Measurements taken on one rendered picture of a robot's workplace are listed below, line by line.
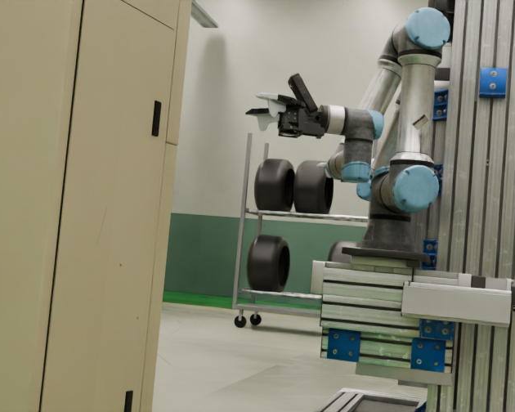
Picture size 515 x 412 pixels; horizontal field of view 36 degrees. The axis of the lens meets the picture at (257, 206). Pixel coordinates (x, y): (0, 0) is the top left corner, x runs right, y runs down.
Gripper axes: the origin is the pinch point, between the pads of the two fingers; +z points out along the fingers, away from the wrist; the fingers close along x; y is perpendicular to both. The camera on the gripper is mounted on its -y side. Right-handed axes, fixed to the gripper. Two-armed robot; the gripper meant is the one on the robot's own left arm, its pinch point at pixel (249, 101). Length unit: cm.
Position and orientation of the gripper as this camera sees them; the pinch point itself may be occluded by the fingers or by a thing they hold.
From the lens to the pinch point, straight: 203.4
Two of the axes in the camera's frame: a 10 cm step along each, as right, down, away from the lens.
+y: -0.6, 9.8, -2.0
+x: -1.9, 1.9, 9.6
